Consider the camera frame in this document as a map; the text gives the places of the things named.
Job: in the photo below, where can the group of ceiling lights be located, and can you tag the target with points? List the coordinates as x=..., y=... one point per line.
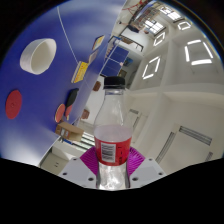
x=201, y=62

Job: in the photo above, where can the brown chair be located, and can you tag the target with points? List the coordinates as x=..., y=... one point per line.
x=85, y=114
x=96, y=86

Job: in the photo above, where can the yellow book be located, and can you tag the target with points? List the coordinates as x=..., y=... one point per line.
x=80, y=72

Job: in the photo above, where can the folded blue table tennis tables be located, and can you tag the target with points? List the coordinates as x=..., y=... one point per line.
x=113, y=61

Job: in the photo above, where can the white cup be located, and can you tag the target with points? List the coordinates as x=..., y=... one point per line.
x=40, y=56

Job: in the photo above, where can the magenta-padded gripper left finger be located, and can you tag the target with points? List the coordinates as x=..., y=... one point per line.
x=78, y=171

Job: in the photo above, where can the thin grey booklet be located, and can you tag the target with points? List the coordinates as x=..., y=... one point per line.
x=93, y=56

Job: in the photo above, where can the flat round red coaster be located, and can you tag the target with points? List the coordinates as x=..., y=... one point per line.
x=13, y=104

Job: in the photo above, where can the small yellow-blue booklet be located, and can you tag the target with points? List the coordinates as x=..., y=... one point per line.
x=98, y=42

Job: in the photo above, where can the red table tennis paddle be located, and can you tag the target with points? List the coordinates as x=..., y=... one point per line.
x=60, y=113

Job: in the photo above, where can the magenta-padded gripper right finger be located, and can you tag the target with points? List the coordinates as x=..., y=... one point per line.
x=146, y=170

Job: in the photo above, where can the brown cardboard box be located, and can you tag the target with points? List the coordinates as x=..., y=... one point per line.
x=69, y=131

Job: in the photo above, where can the clear red-labelled water bottle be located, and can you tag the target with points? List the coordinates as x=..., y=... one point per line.
x=112, y=143

